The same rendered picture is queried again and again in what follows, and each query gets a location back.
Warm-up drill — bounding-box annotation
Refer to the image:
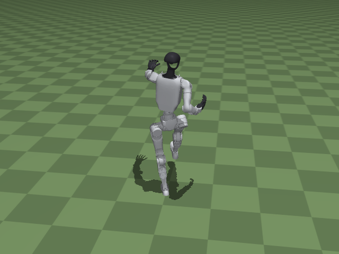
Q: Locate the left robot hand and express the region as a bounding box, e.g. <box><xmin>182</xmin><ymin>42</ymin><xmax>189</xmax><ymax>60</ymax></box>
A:
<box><xmin>147</xmin><ymin>60</ymin><xmax>160</xmax><ymax>72</ymax></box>

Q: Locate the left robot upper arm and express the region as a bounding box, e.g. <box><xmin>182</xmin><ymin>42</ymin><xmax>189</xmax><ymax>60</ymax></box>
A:
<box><xmin>146</xmin><ymin>71</ymin><xmax>159</xmax><ymax>83</ymax></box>

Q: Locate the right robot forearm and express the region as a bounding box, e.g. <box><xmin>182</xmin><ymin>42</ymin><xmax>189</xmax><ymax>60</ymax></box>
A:
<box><xmin>189</xmin><ymin>104</ymin><xmax>202</xmax><ymax>115</ymax></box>

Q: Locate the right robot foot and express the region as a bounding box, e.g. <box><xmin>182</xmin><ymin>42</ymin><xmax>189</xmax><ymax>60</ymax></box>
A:
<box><xmin>170</xmin><ymin>142</ymin><xmax>179</xmax><ymax>159</ymax></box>

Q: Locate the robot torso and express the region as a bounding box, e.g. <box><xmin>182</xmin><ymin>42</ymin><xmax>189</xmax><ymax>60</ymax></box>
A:
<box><xmin>156</xmin><ymin>72</ymin><xmax>183</xmax><ymax>131</ymax></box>

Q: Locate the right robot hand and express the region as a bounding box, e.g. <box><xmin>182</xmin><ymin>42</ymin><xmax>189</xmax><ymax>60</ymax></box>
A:
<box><xmin>197</xmin><ymin>95</ymin><xmax>207</xmax><ymax>110</ymax></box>

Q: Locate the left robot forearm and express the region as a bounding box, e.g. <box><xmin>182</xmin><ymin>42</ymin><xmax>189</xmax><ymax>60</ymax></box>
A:
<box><xmin>145</xmin><ymin>69</ymin><xmax>152</xmax><ymax>77</ymax></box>

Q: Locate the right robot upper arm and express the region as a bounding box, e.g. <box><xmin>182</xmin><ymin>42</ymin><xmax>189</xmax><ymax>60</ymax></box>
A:
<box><xmin>181</xmin><ymin>79</ymin><xmax>192</xmax><ymax>113</ymax></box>

